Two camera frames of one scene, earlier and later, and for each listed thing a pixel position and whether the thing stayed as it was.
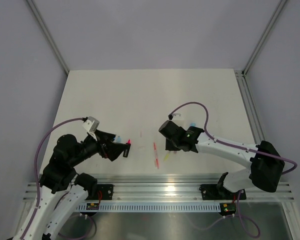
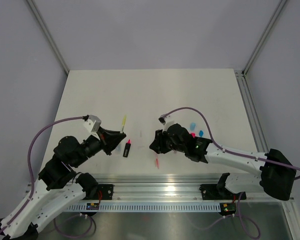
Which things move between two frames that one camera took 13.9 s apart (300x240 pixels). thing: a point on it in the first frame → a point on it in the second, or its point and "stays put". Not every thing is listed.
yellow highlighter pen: (166, 157) → (123, 124)
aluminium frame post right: (265, 35) stays put
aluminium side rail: (256, 128) stays put
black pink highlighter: (127, 147) stays put
